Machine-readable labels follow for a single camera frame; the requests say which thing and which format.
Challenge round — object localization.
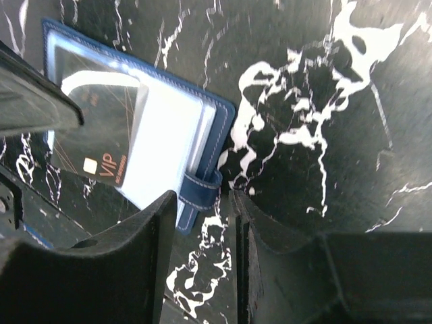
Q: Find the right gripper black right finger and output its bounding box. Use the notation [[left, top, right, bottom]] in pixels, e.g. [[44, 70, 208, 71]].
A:
[[229, 190, 431, 323]]

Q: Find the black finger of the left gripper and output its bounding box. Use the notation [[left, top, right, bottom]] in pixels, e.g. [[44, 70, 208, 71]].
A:
[[1, 43, 84, 136]]

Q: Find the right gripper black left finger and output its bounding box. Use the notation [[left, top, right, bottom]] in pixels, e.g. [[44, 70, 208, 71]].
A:
[[1, 190, 177, 323]]

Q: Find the blue card holder wallet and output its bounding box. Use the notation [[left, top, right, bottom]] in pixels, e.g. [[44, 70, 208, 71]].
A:
[[42, 19, 236, 234]]

